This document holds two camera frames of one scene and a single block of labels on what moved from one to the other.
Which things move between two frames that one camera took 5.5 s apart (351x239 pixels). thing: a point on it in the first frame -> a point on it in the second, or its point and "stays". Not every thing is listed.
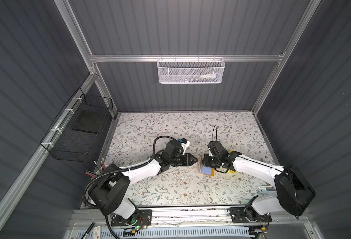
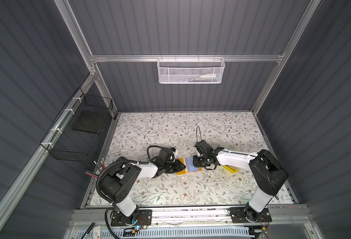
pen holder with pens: [99, 170] stays
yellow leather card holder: [204, 170] -> [188, 162]
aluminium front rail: [194, 218] stays
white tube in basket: [208, 77] stays
